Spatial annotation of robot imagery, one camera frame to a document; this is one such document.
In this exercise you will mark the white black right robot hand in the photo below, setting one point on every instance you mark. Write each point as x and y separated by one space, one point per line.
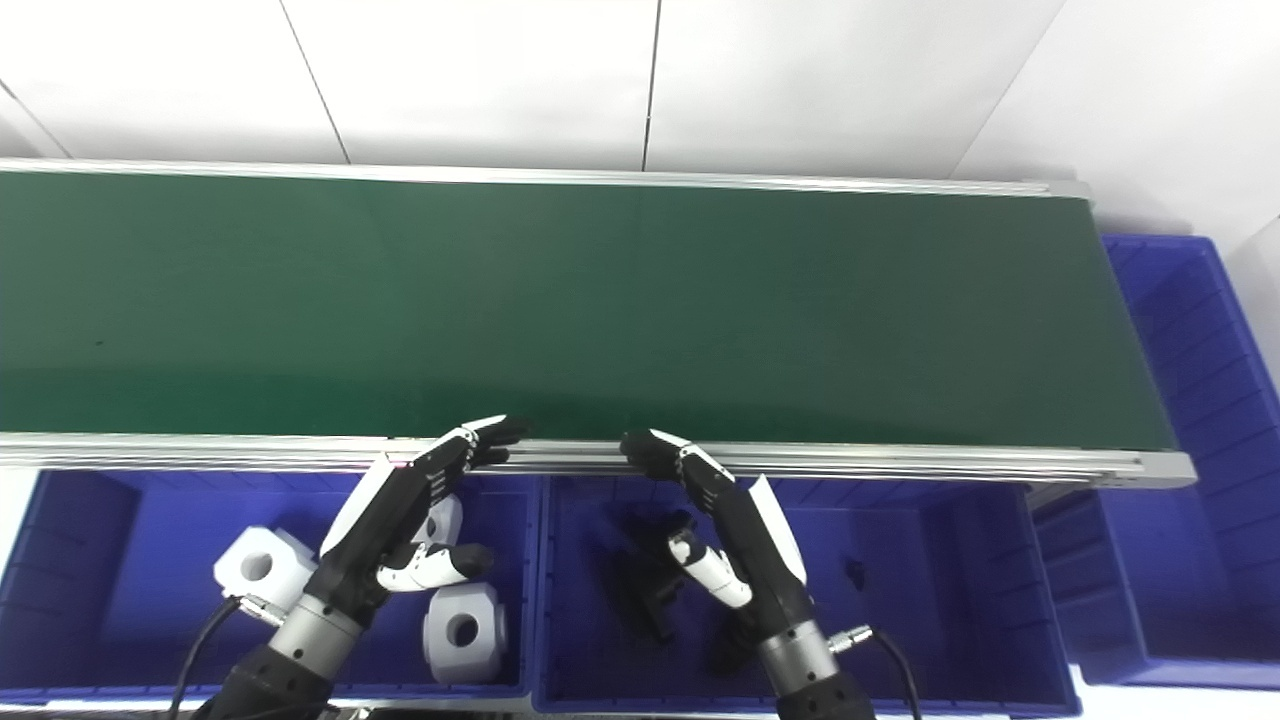
755 550

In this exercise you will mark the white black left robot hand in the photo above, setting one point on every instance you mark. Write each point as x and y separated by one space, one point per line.
380 530

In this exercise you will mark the white block part with holes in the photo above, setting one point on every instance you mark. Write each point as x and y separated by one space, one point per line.
275 580
480 645
447 520

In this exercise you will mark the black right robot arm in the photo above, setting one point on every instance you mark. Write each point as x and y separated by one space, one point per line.
800 665

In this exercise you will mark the large black plastic part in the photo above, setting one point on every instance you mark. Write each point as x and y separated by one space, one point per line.
640 590

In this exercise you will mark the blue bin with black parts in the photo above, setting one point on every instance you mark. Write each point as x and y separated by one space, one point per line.
950 600

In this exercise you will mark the blue bin with white parts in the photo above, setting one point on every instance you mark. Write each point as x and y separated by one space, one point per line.
110 580

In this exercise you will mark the green conveyor belt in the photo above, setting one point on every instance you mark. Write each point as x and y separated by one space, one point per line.
600 310

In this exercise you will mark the empty blue plastic bin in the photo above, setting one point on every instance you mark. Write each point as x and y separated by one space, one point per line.
1190 400

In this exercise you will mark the aluminium conveyor side rail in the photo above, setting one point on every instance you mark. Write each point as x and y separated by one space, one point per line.
900 462
600 178

